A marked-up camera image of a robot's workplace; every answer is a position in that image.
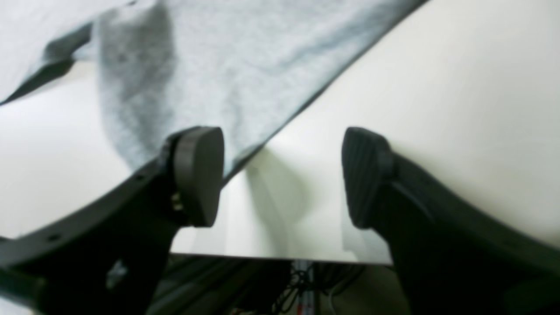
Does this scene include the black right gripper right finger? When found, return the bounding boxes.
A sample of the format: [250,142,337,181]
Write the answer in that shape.
[341,127,560,315]

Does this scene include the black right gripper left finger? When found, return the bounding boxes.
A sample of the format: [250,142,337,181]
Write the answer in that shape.
[0,127,224,315]

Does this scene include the grey T-shirt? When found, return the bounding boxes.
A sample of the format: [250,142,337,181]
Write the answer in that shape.
[0,0,424,177]

